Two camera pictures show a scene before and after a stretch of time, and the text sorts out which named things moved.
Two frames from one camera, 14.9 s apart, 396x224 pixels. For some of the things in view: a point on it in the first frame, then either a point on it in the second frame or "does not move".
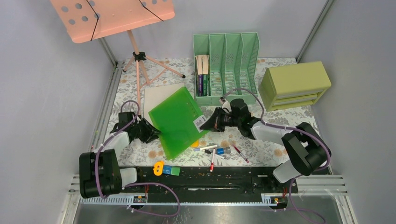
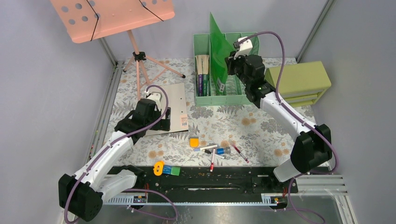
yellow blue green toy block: x=159 y=169 does not move
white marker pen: x=208 y=147 does not move
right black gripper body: x=227 y=120 -> x=236 y=67
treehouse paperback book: x=206 y=81 does not move
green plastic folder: x=180 y=120 -> x=221 y=47
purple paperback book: x=199 y=75 does not move
